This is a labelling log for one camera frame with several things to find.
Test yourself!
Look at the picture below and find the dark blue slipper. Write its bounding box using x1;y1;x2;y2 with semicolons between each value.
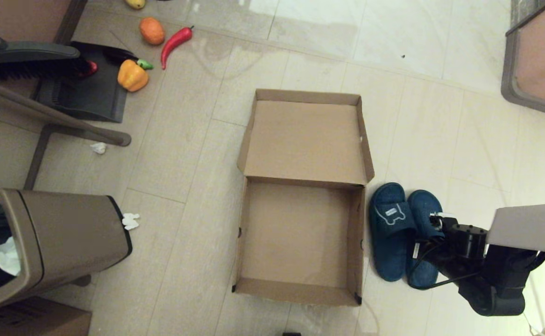
369;182;417;282
405;189;445;290

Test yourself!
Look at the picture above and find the brown cardboard shoe box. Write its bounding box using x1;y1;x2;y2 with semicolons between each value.
232;89;375;306

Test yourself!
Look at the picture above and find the red chili pepper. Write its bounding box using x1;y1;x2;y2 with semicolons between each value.
161;27;194;70

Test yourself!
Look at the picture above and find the yellow bell pepper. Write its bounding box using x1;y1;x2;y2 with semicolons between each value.
117;59;154;93

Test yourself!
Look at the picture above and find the orange fruit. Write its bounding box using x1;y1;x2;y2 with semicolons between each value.
140;18;166;46

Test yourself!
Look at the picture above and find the brown plastic trash bin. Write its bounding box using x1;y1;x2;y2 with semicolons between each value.
0;189;133;314

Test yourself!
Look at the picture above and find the dark eggplant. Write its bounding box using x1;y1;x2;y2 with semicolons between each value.
103;48;138;66

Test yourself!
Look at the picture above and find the black dustpan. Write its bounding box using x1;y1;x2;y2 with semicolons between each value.
34;42;137;124

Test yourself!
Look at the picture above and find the brown cardboard carton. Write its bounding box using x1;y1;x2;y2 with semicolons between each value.
0;297;92;336

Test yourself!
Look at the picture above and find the black broom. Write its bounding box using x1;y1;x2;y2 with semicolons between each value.
0;22;91;82

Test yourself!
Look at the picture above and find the brown cabinet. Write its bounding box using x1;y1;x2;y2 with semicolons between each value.
0;0;88;52

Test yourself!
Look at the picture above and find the black tagged right camera cable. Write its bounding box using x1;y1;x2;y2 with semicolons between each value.
410;240;469;291

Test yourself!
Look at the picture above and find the brown metal furniture frame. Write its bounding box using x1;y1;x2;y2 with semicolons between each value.
0;75;132;191

